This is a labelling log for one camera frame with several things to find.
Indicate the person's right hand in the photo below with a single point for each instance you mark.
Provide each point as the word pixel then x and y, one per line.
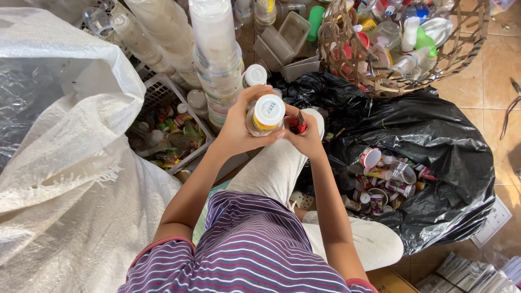
pixel 307 140

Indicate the person's left hand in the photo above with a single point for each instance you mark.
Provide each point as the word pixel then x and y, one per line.
pixel 234 128

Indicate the clear bottle with yellow label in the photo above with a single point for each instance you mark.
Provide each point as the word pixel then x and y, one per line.
pixel 265 116

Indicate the white trousers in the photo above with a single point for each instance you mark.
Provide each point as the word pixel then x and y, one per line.
pixel 281 162

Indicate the white-capped plastic bottle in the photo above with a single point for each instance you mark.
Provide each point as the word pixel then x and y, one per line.
pixel 254 75

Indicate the white perforated slipper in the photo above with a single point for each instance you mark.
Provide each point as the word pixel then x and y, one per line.
pixel 303 200

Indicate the white plastic crate of bottles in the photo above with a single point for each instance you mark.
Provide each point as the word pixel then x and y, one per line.
pixel 171 130

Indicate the tall stack of clear cups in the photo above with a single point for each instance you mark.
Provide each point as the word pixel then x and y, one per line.
pixel 217 65

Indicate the stack of clear plastic trays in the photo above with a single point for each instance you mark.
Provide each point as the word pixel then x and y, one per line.
pixel 287 47

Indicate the black bag of torn labels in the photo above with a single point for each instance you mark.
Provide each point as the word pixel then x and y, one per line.
pixel 411 158

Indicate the slanted stack of clear cups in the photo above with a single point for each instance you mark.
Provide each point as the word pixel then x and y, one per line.
pixel 165 32

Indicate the green plastic cup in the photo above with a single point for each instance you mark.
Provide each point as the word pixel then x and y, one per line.
pixel 314 22

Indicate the striped purple shirt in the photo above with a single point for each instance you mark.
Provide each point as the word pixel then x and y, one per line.
pixel 244 252

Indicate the thin stack of clear cups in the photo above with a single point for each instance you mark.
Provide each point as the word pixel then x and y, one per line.
pixel 140 42

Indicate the woven bamboo basket of plastics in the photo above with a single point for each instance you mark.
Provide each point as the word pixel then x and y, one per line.
pixel 395 44

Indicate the brown cardboard box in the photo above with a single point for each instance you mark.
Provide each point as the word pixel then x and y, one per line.
pixel 388 283

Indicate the white woven sack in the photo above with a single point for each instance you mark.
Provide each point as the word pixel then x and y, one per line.
pixel 69 171

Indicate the white printed paper sheet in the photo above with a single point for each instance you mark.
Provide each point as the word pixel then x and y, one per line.
pixel 492 222

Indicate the clear plastic sheet bag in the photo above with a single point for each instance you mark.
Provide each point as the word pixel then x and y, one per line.
pixel 28 101

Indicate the pile of newspapers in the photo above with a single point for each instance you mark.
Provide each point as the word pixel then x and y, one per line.
pixel 472 274

